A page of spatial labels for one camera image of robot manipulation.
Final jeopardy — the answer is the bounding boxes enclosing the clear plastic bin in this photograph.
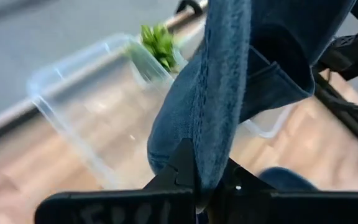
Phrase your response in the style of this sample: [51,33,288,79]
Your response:
[25,32,188,191]
[240,101,296,139]

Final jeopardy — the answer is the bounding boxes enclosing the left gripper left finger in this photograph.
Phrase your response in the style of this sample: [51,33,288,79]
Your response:
[142,138,198,193]

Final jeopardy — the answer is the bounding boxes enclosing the dark blue fabric hat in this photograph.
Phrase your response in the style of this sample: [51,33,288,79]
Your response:
[258,166,319,192]

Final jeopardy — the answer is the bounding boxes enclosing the green plant in white pot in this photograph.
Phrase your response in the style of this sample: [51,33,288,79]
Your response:
[139,22,180,74]

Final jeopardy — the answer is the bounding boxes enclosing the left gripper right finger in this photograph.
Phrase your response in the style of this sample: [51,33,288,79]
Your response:
[214,157,278,193]

